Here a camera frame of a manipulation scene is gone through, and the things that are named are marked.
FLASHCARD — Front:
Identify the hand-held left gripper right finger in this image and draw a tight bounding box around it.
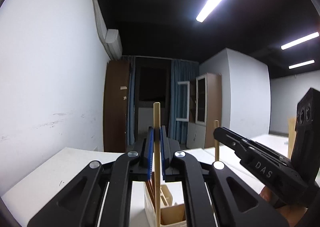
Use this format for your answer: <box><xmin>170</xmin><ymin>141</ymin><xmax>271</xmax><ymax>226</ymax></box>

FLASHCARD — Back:
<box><xmin>160</xmin><ymin>126</ymin><xmax>290</xmax><ymax>227</ymax></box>

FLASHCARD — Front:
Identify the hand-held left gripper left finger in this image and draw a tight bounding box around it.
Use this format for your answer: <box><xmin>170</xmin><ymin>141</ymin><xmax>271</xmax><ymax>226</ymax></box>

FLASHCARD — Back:
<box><xmin>27</xmin><ymin>126</ymin><xmax>154</xmax><ymax>227</ymax></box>

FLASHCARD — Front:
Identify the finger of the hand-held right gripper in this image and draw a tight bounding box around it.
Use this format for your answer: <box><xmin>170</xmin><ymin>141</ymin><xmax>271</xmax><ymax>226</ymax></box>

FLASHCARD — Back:
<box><xmin>213</xmin><ymin>127</ymin><xmax>292</xmax><ymax>167</ymax></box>

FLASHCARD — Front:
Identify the light bamboo chopstick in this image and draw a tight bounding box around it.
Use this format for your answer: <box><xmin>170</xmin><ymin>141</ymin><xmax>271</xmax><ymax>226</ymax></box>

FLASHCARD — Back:
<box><xmin>153</xmin><ymin>102</ymin><xmax>162</xmax><ymax>225</ymax></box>
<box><xmin>213</xmin><ymin>120</ymin><xmax>220</xmax><ymax>162</ymax></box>

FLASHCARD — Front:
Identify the cream plastic utensil holder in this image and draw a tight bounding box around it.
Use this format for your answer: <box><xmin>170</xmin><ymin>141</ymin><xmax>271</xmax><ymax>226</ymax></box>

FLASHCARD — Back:
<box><xmin>144</xmin><ymin>181</ymin><xmax>187</xmax><ymax>227</ymax></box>

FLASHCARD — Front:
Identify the person's right hand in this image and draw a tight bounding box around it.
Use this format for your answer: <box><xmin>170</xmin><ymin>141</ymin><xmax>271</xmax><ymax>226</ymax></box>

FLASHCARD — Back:
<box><xmin>259</xmin><ymin>184</ymin><xmax>309</xmax><ymax>227</ymax></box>

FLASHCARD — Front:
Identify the brown glass-door cabinet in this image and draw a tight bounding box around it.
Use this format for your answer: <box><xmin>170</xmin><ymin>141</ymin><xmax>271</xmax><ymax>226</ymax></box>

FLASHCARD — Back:
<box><xmin>186</xmin><ymin>72</ymin><xmax>222</xmax><ymax>149</ymax></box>

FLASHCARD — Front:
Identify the brown paper bag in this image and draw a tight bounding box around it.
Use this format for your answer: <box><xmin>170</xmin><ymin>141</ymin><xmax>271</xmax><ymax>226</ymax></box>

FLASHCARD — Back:
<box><xmin>287</xmin><ymin>116</ymin><xmax>297</xmax><ymax>159</ymax></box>

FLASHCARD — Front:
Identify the blue curtain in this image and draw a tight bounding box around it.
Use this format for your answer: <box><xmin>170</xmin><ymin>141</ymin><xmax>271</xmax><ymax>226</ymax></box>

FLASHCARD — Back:
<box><xmin>168</xmin><ymin>59</ymin><xmax>200</xmax><ymax>144</ymax></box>
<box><xmin>126</xmin><ymin>57</ymin><xmax>137</xmax><ymax>146</ymax></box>

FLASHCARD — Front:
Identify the white framed open window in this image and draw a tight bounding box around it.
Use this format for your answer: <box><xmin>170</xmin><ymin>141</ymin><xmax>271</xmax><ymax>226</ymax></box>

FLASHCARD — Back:
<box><xmin>176</xmin><ymin>81</ymin><xmax>191</xmax><ymax>122</ymax></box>

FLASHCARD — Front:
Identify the dark brown wooden cabinet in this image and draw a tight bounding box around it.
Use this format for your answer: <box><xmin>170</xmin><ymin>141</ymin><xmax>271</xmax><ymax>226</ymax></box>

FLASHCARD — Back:
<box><xmin>103</xmin><ymin>60</ymin><xmax>132</xmax><ymax>153</ymax></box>

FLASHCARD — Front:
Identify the white wall air conditioner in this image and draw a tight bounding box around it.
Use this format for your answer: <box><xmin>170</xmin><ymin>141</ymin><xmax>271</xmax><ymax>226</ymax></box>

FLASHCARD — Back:
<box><xmin>104</xmin><ymin>29</ymin><xmax>123</xmax><ymax>59</ymax></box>

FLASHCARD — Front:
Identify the white wall conduit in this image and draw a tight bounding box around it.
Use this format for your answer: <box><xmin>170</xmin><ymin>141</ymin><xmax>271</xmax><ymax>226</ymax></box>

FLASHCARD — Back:
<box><xmin>82</xmin><ymin>0</ymin><xmax>108</xmax><ymax>42</ymax></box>

